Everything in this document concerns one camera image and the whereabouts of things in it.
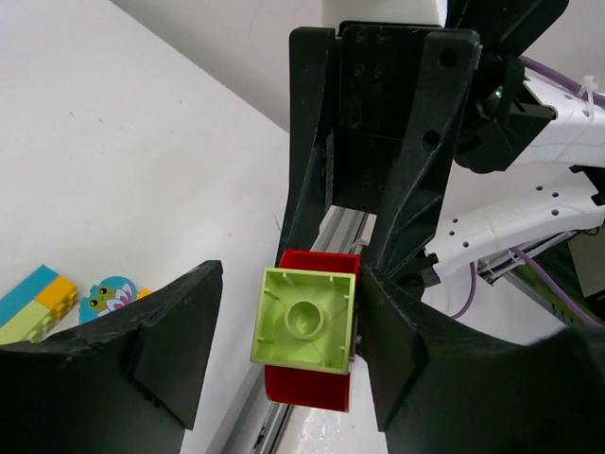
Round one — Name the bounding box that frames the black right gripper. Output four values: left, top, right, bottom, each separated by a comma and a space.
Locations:
276, 20, 521, 294

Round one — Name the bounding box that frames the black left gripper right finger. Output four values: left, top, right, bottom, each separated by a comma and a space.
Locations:
361, 269, 604, 453

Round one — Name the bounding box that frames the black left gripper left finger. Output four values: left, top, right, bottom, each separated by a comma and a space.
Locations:
1, 260, 223, 453

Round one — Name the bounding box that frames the red curved arch brick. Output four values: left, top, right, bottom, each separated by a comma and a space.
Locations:
251, 249, 360, 412

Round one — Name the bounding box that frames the light green square brick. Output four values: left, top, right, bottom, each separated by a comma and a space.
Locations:
251, 268, 356, 375

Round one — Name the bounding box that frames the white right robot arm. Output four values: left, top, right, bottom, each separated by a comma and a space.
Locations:
280, 21, 604, 287

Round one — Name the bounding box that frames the teal frog-print round brick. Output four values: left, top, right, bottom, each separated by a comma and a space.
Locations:
78, 276, 138, 324

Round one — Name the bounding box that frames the small yellow curved brick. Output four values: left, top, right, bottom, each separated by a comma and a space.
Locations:
35, 275, 78, 321

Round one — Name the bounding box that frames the light green curved brick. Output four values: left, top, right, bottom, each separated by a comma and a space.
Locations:
0, 300, 56, 345

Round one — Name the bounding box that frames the long teal brick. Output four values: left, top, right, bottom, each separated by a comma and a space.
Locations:
0, 265, 59, 325

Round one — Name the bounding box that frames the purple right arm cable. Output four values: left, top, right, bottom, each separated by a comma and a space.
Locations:
448, 55, 605, 327

